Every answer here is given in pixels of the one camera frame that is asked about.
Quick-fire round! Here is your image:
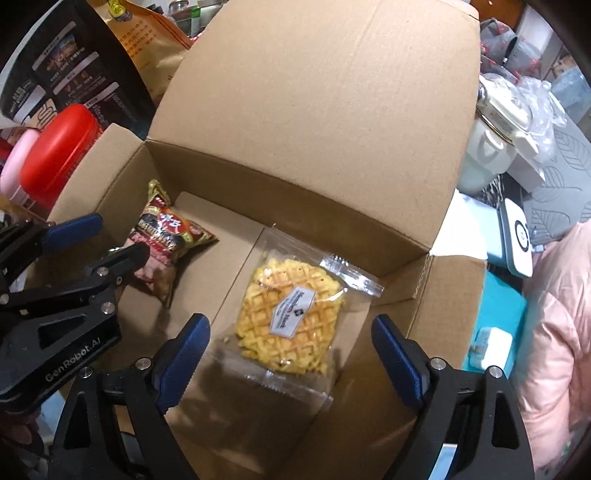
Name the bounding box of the white box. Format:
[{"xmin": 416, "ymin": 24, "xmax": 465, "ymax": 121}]
[{"xmin": 503, "ymin": 148, "xmax": 548, "ymax": 195}]

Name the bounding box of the red canister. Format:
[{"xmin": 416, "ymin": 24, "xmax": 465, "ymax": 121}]
[{"xmin": 18, "ymin": 104, "xmax": 105, "ymax": 210}]

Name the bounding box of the white round-dial device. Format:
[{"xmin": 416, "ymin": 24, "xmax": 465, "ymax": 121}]
[{"xmin": 499, "ymin": 198, "xmax": 536, "ymax": 278}]

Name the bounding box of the dark red snack packet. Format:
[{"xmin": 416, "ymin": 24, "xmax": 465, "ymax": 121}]
[{"xmin": 108, "ymin": 179, "xmax": 219, "ymax": 309}]

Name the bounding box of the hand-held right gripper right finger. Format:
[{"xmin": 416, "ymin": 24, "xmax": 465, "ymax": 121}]
[{"xmin": 370, "ymin": 315, "xmax": 536, "ymax": 480}]

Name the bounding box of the clear waffle snack packet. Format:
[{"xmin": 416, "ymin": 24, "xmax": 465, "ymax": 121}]
[{"xmin": 203, "ymin": 224, "xmax": 385, "ymax": 411}]

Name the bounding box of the brown cardboard box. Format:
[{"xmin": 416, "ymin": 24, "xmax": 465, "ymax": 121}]
[{"xmin": 46, "ymin": 0, "xmax": 489, "ymax": 480}]

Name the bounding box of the clear plastic bag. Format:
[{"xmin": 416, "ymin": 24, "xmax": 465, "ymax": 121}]
[{"xmin": 517, "ymin": 76, "xmax": 568, "ymax": 158}]

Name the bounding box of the black printed coffee bag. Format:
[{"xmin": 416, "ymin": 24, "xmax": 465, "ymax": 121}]
[{"xmin": 0, "ymin": 0, "xmax": 158, "ymax": 139}]

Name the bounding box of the white charger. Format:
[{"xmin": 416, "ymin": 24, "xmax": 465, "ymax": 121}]
[{"xmin": 468, "ymin": 327, "xmax": 513, "ymax": 372}]

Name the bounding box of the pink canister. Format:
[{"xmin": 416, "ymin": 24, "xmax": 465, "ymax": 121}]
[{"xmin": 0, "ymin": 128, "xmax": 40, "ymax": 199}]

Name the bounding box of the grey leaf-pattern cushion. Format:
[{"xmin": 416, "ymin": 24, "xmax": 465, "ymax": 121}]
[{"xmin": 517, "ymin": 124, "xmax": 591, "ymax": 245}]

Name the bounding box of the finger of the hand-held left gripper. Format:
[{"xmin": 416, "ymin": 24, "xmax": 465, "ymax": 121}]
[
  {"xmin": 0, "ymin": 213, "xmax": 103, "ymax": 287},
  {"xmin": 0, "ymin": 242, "xmax": 151, "ymax": 324}
]

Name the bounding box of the orange paper bag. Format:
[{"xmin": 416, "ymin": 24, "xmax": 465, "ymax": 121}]
[{"xmin": 92, "ymin": 0, "xmax": 195, "ymax": 107}]

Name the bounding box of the person in pink jacket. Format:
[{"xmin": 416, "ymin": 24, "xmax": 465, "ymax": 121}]
[{"xmin": 512, "ymin": 222, "xmax": 591, "ymax": 444}]

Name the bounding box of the grey floral bag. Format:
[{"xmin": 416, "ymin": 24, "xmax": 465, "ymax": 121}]
[{"xmin": 478, "ymin": 17, "xmax": 532, "ymax": 79}]

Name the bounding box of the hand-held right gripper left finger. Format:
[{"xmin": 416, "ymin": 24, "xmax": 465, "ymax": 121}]
[{"xmin": 46, "ymin": 313, "xmax": 213, "ymax": 480}]

